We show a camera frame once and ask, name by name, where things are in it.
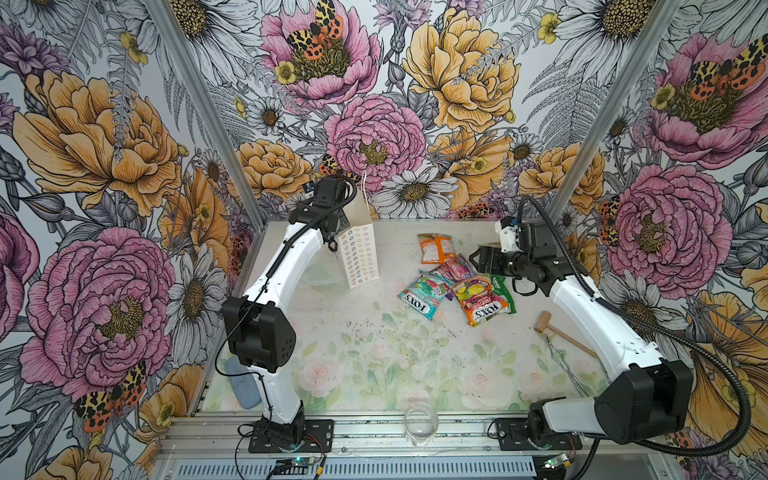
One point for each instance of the white printed paper bag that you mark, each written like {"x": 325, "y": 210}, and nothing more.
{"x": 356, "y": 242}

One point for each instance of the orange snack packet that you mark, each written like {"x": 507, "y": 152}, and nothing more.
{"x": 436, "y": 248}

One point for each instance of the yellow red Fox's packet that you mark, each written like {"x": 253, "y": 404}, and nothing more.
{"x": 478, "y": 300}

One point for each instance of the teal Fox's candy packet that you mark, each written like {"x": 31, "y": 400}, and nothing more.
{"x": 425, "y": 294}

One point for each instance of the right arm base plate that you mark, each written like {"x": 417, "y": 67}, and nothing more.
{"x": 513, "y": 433}

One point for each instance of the purple Fox's berries packet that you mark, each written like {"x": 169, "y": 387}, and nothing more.
{"x": 455, "y": 269}

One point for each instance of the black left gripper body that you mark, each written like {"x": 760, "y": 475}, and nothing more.
{"x": 342, "y": 224}

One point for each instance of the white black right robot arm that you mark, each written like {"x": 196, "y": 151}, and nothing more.
{"x": 646, "y": 396}

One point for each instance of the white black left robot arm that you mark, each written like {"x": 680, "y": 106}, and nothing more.
{"x": 258, "y": 332}

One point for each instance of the green Fox's candy packet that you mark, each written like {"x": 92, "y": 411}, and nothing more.
{"x": 500, "y": 289}

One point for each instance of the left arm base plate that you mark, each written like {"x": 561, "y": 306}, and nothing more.
{"x": 302, "y": 436}

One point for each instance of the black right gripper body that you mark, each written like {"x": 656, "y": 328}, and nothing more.
{"x": 510, "y": 263}

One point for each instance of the wooden mallet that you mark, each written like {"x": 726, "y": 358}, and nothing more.
{"x": 543, "y": 325}

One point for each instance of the clear glass cup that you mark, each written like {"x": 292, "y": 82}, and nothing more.
{"x": 421, "y": 423}

